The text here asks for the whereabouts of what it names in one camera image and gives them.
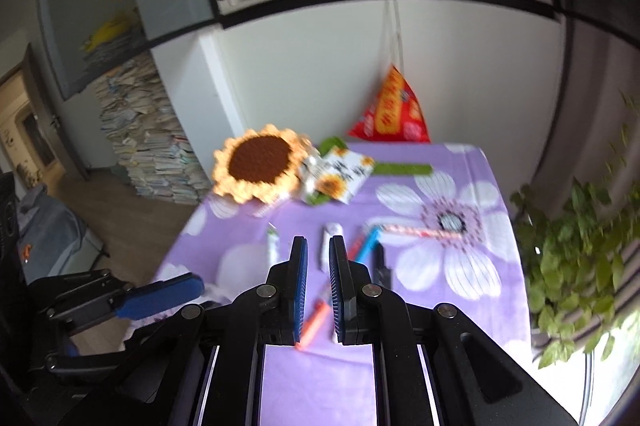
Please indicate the white correction tape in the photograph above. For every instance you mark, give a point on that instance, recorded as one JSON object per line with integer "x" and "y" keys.
{"x": 330, "y": 238}

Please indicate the red printed bag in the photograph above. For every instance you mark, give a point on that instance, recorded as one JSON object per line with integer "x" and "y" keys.
{"x": 395, "y": 111}

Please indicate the sunflower printed packet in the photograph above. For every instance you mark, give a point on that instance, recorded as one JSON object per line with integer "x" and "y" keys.
{"x": 340, "y": 176}

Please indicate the purple floral tablecloth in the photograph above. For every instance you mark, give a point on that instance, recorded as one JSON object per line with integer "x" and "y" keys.
{"x": 500, "y": 331}

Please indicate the pink striped pen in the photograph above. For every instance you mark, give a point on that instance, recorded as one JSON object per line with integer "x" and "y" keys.
{"x": 420, "y": 232}

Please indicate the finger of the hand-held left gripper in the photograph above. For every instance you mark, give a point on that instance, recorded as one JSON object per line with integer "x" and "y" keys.
{"x": 85, "y": 362}
{"x": 165, "y": 296}

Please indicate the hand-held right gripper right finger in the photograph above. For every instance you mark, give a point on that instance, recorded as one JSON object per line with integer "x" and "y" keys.
{"x": 337, "y": 291}

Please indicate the tall pile of books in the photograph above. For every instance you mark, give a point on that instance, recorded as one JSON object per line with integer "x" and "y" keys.
{"x": 145, "y": 146}

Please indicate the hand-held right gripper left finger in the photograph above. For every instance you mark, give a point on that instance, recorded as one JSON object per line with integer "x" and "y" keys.
{"x": 300, "y": 286}

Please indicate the red pen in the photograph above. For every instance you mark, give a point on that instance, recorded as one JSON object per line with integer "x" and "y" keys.
{"x": 356, "y": 248}

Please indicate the green ruler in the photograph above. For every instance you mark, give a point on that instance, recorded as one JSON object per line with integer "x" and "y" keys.
{"x": 405, "y": 169}

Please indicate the green potted plant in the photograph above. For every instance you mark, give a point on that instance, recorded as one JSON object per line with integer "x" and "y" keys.
{"x": 565, "y": 256}

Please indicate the white glue pen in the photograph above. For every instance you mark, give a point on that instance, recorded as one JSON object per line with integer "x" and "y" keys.
{"x": 273, "y": 248}

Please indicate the blue pen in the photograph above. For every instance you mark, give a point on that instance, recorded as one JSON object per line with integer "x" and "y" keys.
{"x": 370, "y": 243}

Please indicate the crochet sunflower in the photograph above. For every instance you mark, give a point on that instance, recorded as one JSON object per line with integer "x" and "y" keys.
{"x": 260, "y": 161}

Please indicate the black pen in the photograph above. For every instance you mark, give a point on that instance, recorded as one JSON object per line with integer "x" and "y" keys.
{"x": 382, "y": 266}

